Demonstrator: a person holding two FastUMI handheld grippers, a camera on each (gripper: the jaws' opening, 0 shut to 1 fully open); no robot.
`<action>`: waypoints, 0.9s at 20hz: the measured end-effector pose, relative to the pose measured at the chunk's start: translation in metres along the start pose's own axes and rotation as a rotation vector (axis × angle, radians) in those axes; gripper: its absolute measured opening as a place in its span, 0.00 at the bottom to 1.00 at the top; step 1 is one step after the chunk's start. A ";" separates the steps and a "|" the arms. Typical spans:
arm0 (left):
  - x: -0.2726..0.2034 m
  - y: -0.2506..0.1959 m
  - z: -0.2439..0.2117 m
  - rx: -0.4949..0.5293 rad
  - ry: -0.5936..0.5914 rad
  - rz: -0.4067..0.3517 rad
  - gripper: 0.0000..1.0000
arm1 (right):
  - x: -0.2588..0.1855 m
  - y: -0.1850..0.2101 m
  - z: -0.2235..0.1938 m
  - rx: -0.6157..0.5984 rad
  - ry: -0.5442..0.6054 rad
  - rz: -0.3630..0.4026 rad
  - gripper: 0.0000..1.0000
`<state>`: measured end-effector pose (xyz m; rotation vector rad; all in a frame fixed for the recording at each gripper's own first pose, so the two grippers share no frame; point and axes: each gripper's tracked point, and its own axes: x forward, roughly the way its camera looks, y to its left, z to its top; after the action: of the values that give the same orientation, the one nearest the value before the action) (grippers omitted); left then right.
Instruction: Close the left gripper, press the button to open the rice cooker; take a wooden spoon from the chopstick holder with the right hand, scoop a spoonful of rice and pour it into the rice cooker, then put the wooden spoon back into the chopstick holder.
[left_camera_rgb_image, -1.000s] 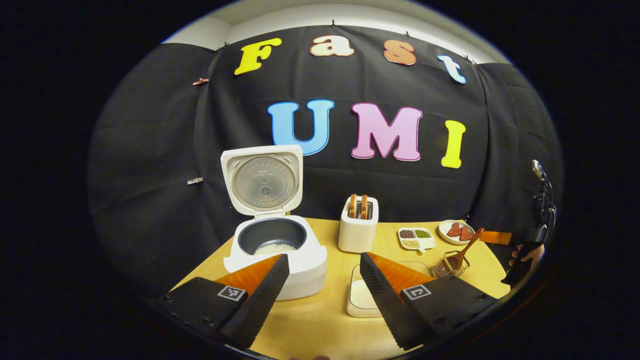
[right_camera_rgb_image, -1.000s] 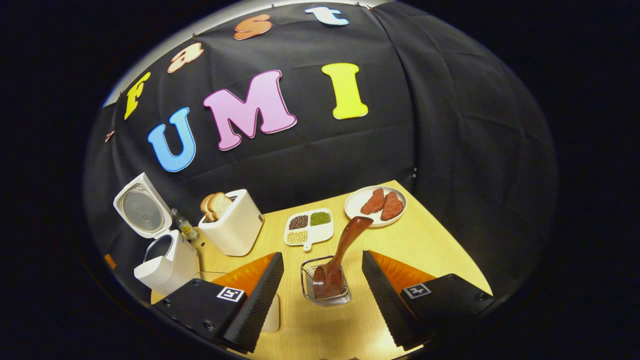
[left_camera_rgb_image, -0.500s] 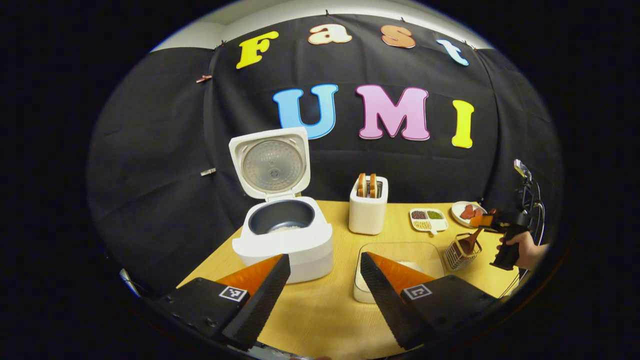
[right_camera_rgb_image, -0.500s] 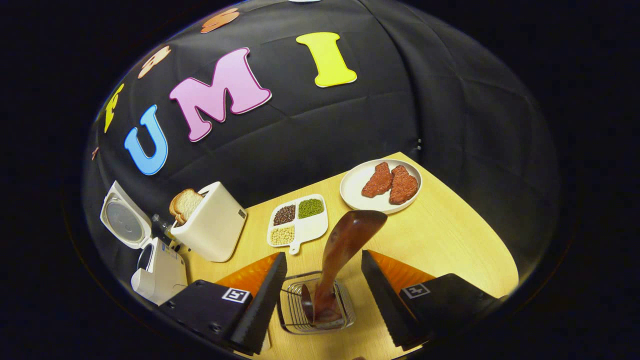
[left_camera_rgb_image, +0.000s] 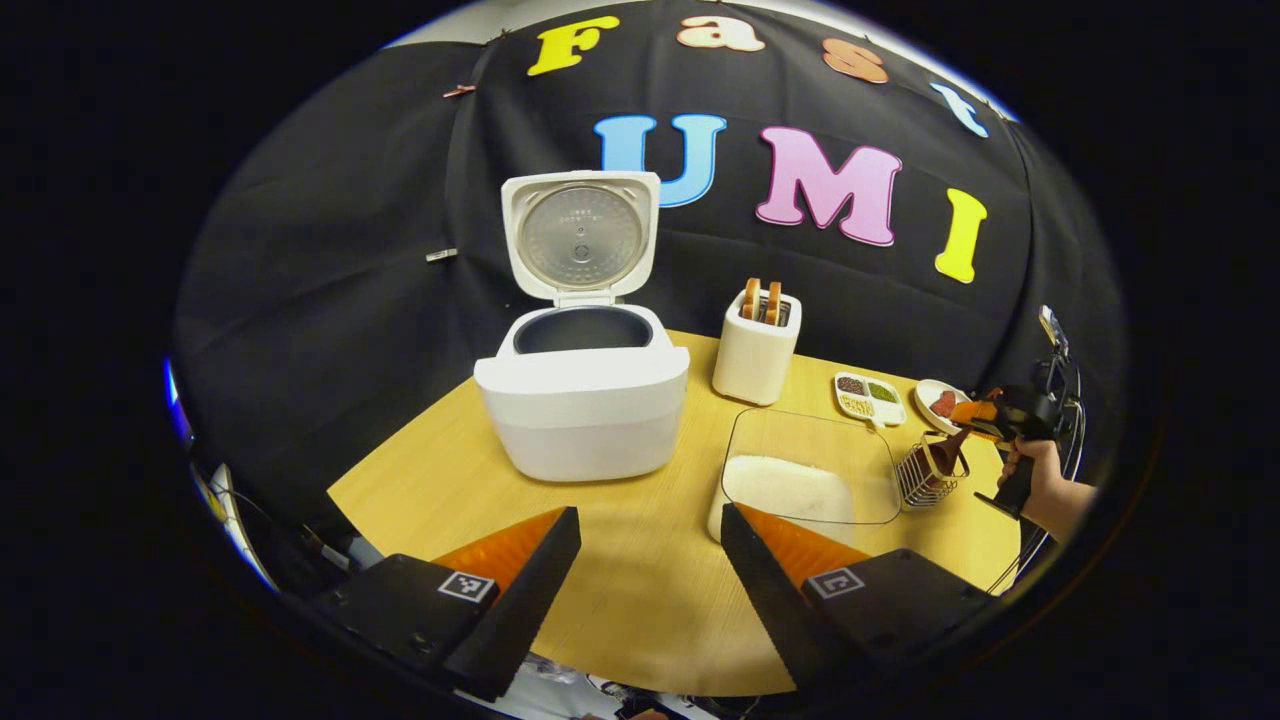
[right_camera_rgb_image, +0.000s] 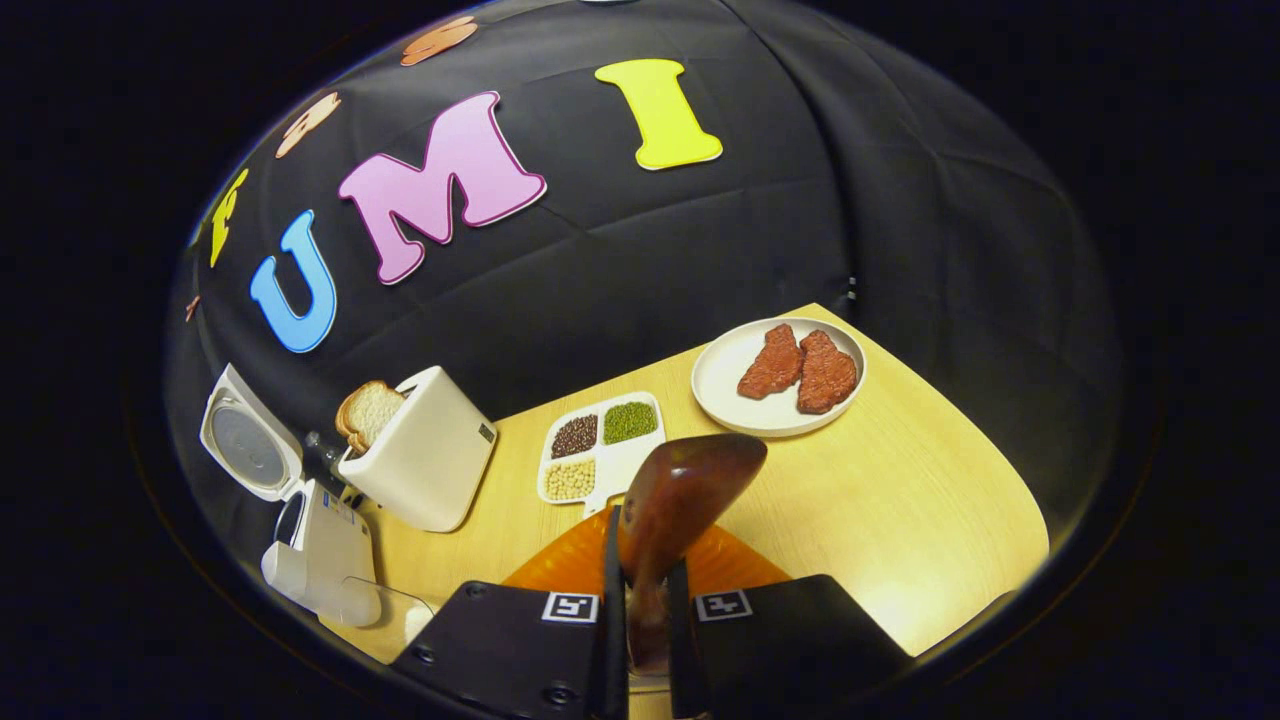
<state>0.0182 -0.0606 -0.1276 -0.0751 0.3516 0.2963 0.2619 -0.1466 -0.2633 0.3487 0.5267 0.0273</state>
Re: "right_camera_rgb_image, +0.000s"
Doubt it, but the brown wooden spoon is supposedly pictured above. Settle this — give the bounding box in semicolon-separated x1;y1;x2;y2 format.
617;433;769;676

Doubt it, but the white toaster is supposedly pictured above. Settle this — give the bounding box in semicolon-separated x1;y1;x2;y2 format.
338;366;498;533

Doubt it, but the small glass bottle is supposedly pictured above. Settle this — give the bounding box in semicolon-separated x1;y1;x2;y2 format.
305;432;349;481

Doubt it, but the red meat slice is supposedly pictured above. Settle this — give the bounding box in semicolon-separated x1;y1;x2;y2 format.
737;323;805;400
797;330;860;415

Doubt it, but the clear plastic container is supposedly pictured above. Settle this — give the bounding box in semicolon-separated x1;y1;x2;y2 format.
320;575;441;663

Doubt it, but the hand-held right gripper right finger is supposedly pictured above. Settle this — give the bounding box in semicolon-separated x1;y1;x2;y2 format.
668;522;916;720

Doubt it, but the white round plate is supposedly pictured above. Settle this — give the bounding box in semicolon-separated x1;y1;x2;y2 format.
691;317;868;438

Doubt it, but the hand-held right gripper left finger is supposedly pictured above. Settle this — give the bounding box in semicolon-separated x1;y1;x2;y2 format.
390;505;629;720

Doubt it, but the white rice cooker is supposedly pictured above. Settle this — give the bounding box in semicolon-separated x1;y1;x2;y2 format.
200;363;383;629

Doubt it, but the white divided bean dish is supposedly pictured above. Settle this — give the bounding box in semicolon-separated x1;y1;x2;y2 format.
537;391;667;517

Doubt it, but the black backdrop cloth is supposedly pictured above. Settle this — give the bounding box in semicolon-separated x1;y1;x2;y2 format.
165;0;1121;561

